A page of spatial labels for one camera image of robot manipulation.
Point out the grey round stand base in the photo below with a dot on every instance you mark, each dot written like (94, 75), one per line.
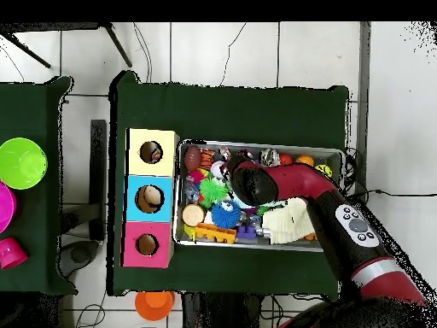
(80, 254)

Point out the orange toothed toy block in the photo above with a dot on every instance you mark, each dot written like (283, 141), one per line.
(215, 234)

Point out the orange toy basketball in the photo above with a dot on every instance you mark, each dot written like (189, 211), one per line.
(305, 159)

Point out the clear mesh bin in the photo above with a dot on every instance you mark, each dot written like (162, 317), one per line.
(245, 242)

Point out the white toy baseball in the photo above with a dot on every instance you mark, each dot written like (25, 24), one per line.
(218, 169)

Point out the multicolour patterned cloth scrap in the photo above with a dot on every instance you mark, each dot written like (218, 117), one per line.
(156, 155)

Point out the green spiky toy with eyes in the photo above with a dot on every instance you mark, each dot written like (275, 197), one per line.
(211, 191)

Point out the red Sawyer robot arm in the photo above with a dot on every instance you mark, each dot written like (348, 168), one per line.
(300, 181)

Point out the pink-red plastic cup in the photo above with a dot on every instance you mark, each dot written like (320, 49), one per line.
(12, 253)

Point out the brown toy football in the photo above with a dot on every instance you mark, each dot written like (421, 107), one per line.
(193, 158)

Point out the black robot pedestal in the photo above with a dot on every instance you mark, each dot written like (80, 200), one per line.
(218, 314)

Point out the orange plastic cup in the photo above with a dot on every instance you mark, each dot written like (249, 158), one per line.
(153, 305)

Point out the black tripod stand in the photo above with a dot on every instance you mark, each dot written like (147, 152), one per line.
(117, 46)

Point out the magenta plastic bowl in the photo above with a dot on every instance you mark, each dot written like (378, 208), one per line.
(6, 208)

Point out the yellow smiley ball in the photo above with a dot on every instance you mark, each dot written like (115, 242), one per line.
(325, 169)

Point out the lime green plastic bowl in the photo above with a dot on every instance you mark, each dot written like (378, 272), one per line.
(20, 164)

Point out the dark green table cloth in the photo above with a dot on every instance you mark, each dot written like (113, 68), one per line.
(34, 102)
(239, 116)

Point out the wooden box with three holes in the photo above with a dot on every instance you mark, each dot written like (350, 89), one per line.
(169, 167)

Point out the black flat stand bar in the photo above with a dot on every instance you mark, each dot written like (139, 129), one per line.
(98, 171)

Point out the blue spiky toy with eyes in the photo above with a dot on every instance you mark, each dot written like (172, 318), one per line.
(225, 216)

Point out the cream cloth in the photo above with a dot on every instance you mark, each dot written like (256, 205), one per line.
(286, 222)

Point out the crushed silver drink can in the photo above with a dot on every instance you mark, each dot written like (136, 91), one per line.
(269, 157)

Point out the small red-orange ball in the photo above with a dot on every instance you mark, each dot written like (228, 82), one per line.
(286, 159)

